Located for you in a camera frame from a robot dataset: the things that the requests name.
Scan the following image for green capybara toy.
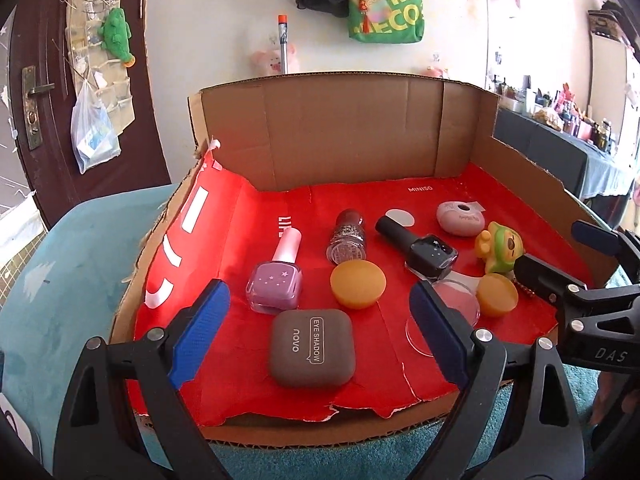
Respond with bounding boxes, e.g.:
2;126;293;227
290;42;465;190
474;221;521;277

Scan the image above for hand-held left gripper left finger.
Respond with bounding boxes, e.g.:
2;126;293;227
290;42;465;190
52;278;233;480

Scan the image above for green plush toy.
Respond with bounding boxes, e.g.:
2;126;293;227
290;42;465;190
97;7;137;68

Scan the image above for pink plush toy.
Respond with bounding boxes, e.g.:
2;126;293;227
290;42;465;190
247;30;301;75
424;52;451;80

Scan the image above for translucent plastic bag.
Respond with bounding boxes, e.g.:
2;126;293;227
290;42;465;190
70;80;122;175

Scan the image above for red tassel ornament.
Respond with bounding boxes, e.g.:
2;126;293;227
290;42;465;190
352;0;373;36

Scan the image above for person's right hand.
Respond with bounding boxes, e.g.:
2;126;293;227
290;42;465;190
590;372;633;428

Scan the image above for orange round soap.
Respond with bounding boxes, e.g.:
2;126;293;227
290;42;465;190
475;273;519;318

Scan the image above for green tote bag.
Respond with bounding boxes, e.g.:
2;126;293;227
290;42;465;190
348;0;426;42

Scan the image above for dark dresser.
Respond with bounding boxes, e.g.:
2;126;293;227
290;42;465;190
492;105;636;211

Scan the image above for black nail polish bottle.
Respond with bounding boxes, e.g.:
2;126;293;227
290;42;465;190
375;215;459;281

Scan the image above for dark bags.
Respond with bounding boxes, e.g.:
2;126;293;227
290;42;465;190
587;0;636;43

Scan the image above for teal star blanket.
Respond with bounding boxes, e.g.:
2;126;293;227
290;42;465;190
0;185;640;480

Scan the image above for metal door handle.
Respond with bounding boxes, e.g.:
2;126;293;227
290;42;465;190
21;65;56;151

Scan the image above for cardboard box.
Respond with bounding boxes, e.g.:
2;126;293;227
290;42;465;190
107;71;628;448

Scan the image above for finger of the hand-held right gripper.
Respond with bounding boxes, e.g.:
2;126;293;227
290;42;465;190
510;254;588;311
571;219;628;258

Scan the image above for pink oval case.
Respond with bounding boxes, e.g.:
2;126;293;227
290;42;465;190
436;200;486;237

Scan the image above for beige hanging organizer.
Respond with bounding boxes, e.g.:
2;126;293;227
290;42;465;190
60;0;136;138

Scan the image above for red plastic bag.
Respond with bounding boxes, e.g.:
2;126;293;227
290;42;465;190
132;150;596;428

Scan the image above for glitter nail polish bottle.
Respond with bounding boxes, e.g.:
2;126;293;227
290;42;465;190
326;209;367;266

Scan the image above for pink nail polish bottle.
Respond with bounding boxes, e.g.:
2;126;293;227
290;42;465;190
245;227;304;316

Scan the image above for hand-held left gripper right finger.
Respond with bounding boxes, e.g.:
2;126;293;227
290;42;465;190
409;280;586;480

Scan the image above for grey eyeshadow case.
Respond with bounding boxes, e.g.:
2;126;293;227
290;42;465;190
268;308;357;389

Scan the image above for clear plastic cup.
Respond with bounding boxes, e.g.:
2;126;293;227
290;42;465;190
405;275;483;359

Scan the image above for white wardrobe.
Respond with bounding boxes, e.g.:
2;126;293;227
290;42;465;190
587;0;640;146

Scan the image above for dark brown door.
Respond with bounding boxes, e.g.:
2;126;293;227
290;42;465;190
0;0;173;228

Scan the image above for orange capped tube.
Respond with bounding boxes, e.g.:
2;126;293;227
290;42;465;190
277;14;290;75

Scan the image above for wall mirror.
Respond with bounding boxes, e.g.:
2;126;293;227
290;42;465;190
482;0;531;91

